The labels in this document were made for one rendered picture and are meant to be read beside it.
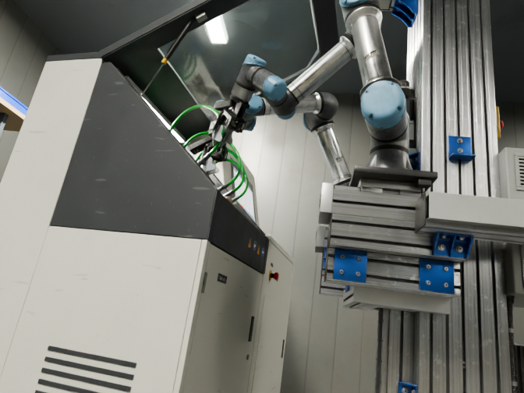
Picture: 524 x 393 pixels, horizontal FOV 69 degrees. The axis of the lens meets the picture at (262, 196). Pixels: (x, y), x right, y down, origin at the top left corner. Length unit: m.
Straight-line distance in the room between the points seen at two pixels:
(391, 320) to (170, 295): 0.69
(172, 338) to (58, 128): 0.91
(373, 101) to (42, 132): 1.19
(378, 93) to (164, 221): 0.73
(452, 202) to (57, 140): 1.32
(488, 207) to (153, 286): 0.91
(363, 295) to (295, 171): 2.36
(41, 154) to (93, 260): 0.50
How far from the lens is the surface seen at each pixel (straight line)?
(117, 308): 1.23
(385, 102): 1.11
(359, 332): 3.20
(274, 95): 1.30
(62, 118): 1.64
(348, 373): 3.21
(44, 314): 1.39
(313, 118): 1.85
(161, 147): 1.32
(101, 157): 1.43
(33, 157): 1.64
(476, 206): 1.05
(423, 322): 1.29
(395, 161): 1.17
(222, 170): 2.01
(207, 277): 1.16
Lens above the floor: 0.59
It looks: 18 degrees up
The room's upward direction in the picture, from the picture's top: 8 degrees clockwise
